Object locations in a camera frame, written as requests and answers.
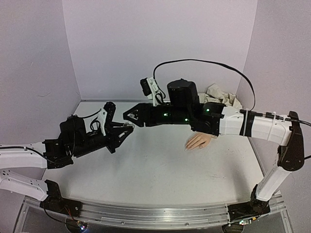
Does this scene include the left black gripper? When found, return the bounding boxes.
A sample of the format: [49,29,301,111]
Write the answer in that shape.
[73,127,132,159]

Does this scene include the white nail polish cap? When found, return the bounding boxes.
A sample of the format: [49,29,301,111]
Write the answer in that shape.
[127,113,136,119]

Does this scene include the clear nail polish bottle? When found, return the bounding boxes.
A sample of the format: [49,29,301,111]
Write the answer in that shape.
[123,122,135,128]

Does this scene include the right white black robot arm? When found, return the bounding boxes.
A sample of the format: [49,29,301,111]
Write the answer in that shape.
[123,78,305,225]

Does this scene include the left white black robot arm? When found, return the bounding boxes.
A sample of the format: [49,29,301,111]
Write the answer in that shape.
[0,116,134,212]

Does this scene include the mannequin hand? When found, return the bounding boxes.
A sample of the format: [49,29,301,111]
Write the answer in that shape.
[185,133,218,150]

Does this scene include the beige jacket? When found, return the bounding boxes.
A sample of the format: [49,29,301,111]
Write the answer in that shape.
[198,83,243,109]

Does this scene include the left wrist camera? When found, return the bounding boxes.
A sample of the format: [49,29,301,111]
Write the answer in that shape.
[97,102,116,136]

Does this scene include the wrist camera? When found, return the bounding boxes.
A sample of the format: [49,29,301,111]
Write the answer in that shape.
[97,102,116,136]
[140,77,166,106]

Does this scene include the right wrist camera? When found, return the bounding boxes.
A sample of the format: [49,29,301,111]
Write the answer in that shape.
[140,77,166,106]

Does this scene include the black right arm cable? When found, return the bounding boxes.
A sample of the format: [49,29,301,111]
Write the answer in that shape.
[152,58,256,111]

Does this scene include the aluminium front rail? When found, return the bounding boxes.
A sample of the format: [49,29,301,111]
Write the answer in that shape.
[38,198,285,229]

